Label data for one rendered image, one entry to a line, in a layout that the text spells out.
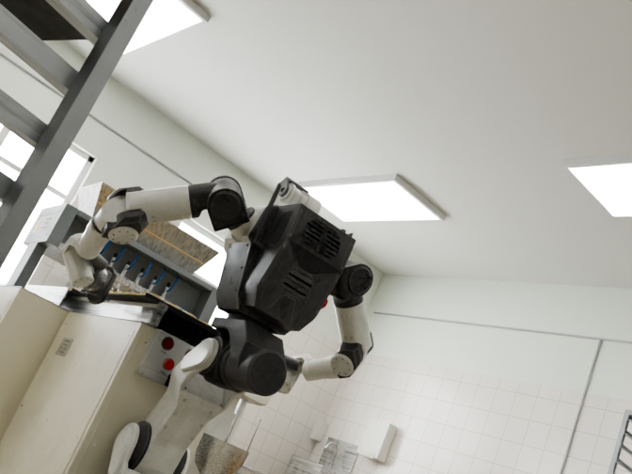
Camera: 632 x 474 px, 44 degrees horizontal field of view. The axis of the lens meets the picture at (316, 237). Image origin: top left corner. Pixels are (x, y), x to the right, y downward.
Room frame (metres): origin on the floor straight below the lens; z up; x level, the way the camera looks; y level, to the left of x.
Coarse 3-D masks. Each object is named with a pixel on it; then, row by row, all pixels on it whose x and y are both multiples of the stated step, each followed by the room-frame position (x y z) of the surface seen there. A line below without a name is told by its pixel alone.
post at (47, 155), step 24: (120, 0) 1.02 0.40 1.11; (144, 0) 1.02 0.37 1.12; (120, 24) 1.01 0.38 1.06; (96, 48) 1.02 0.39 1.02; (120, 48) 1.02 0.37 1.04; (96, 72) 1.01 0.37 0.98; (72, 96) 1.01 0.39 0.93; (96, 96) 1.03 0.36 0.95; (72, 120) 1.02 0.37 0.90; (48, 144) 1.01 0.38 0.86; (24, 168) 1.02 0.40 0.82; (48, 168) 1.02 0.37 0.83; (24, 192) 1.01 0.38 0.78; (0, 216) 1.01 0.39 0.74; (24, 216) 1.02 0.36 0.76; (0, 240) 1.01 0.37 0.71; (0, 264) 1.03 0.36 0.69
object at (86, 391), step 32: (96, 320) 2.58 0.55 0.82; (128, 320) 2.36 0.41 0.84; (64, 352) 2.69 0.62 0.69; (96, 352) 2.45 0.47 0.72; (128, 352) 2.26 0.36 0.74; (32, 384) 2.83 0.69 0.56; (64, 384) 2.56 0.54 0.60; (96, 384) 2.35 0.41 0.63; (128, 384) 2.28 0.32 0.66; (32, 416) 2.68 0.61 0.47; (64, 416) 2.45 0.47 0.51; (96, 416) 2.26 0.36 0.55; (128, 416) 2.30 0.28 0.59; (0, 448) 2.81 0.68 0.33; (32, 448) 2.56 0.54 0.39; (64, 448) 2.34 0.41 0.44; (96, 448) 2.28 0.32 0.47; (192, 448) 2.42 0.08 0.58
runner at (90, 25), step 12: (48, 0) 0.98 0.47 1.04; (60, 0) 0.97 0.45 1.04; (72, 0) 0.98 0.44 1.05; (84, 0) 0.99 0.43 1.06; (60, 12) 1.00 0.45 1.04; (72, 12) 0.98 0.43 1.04; (84, 12) 1.00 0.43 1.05; (96, 12) 1.01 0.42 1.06; (72, 24) 1.02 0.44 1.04; (84, 24) 1.00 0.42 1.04; (96, 24) 1.02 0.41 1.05; (84, 36) 1.04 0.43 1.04; (96, 36) 1.02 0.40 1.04
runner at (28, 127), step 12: (0, 96) 0.97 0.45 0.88; (0, 108) 0.97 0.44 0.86; (12, 108) 0.98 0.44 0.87; (24, 108) 0.99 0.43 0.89; (0, 120) 1.00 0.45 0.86; (12, 120) 0.99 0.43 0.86; (24, 120) 1.00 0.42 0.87; (36, 120) 1.01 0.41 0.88; (12, 132) 1.02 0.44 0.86; (24, 132) 1.01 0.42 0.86; (36, 132) 1.02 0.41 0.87; (36, 144) 1.03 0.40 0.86
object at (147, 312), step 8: (72, 296) 2.92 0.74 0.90; (64, 304) 2.97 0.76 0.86; (72, 304) 2.88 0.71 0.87; (80, 304) 2.81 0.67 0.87; (88, 304) 2.74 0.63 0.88; (96, 304) 2.67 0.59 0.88; (104, 304) 2.61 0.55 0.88; (112, 304) 2.55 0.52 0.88; (120, 304) 2.49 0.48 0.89; (128, 304) 2.43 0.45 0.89; (136, 304) 2.37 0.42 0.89; (144, 304) 2.32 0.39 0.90; (152, 304) 2.27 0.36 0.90; (160, 304) 2.23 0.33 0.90; (88, 312) 2.70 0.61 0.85; (96, 312) 2.64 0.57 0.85; (104, 312) 2.57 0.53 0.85; (112, 312) 2.52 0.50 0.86; (120, 312) 2.45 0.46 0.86; (128, 312) 2.40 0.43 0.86; (136, 312) 2.35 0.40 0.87; (144, 312) 2.30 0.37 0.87; (152, 312) 2.25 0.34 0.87; (160, 312) 2.25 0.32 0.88; (136, 320) 2.32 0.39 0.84; (144, 320) 2.28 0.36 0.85; (152, 320) 2.24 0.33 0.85; (160, 320) 2.25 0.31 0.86
